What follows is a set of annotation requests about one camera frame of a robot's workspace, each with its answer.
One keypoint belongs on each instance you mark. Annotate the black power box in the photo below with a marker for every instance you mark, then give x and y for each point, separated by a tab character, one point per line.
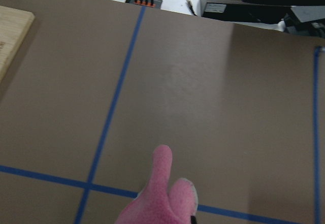
240	11

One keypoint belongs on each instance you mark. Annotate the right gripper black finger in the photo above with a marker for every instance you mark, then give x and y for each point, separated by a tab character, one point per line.
193	220

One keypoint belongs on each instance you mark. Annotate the wooden cutting board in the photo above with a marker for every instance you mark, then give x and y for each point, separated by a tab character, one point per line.
15	24

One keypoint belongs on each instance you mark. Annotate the pink cloth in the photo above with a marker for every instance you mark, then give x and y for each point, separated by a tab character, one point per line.
158	204

